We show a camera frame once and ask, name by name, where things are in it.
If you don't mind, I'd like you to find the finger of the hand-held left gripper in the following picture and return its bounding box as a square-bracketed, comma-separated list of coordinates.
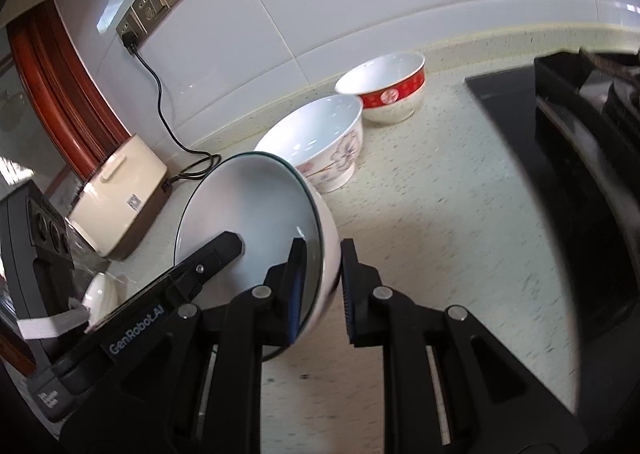
[165, 231, 244, 302]

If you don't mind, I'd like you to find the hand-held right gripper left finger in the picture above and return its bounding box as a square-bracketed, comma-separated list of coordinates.
[60, 236, 308, 454]

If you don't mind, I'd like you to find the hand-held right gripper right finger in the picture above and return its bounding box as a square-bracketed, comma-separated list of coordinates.
[340, 238, 588, 454]

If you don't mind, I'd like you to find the white bowl with green rim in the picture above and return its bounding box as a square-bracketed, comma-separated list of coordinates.
[173, 152, 342, 362]

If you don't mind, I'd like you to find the large floral white plate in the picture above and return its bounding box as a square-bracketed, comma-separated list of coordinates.
[81, 271, 121, 329]

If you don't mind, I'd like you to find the white bowl with floral print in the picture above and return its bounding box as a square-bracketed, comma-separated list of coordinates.
[254, 94, 364, 193]

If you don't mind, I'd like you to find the white bowl with red band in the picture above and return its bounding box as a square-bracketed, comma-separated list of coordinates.
[334, 52, 426, 125]

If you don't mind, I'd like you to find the cream rice cooker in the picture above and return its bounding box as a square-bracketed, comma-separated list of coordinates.
[66, 134, 173, 262]

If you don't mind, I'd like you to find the glass door pane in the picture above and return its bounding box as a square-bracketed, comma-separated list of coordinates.
[0, 28, 76, 205]

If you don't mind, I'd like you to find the black glass gas stove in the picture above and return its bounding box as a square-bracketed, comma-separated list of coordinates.
[465, 54, 640, 335]

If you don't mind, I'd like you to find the black pan support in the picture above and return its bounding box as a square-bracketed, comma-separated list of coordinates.
[532, 50, 640, 215]

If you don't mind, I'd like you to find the white fabric strap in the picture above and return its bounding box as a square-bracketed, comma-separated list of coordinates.
[17, 309, 90, 341]

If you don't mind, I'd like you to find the black power cable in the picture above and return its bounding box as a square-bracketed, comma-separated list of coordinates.
[127, 41, 222, 182]

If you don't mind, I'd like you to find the red wooden door frame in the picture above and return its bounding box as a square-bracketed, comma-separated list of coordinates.
[7, 0, 132, 179]

